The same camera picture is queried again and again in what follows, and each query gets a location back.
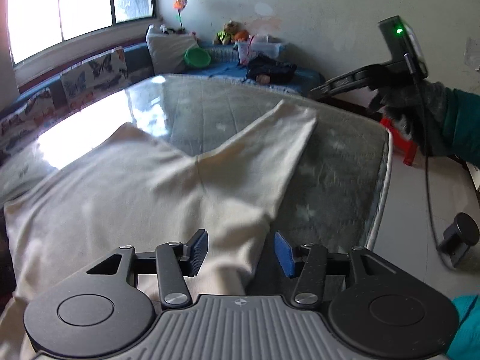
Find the cream knit garment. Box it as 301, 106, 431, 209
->
1, 102, 317, 359

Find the teal left sleeve forearm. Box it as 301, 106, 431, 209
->
447, 295, 480, 360

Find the teal right sleeve forearm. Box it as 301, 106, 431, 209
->
443, 88, 480, 167

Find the right gloved hand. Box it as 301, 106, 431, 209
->
368, 65, 458, 157

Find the dark clothing pile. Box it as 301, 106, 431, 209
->
246, 54, 297, 86

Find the clear plastic storage box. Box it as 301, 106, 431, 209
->
235, 39, 287, 66

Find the red plastic stool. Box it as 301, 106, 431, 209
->
380, 117, 417, 166

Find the orange plush toy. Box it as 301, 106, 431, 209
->
233, 30, 250, 43

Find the blue sofa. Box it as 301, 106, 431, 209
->
1, 42, 326, 118

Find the plush toy with green vest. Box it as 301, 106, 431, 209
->
213, 20, 240, 46

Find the green plastic bowl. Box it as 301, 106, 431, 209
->
184, 47, 212, 69

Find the black round device on floor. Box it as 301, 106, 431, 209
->
438, 212, 479, 268

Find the plain grey pillow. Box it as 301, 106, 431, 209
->
145, 24, 198, 75

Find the right butterfly cushion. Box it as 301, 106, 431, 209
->
60, 47, 132, 111

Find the butterfly cushion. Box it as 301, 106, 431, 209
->
60, 47, 132, 111
1, 88, 57, 163

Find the left butterfly cushion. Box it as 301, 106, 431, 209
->
1, 88, 57, 163

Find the black cable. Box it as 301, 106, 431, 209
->
403, 53, 457, 271

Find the window with frame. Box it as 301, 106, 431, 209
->
7, 0, 155, 65

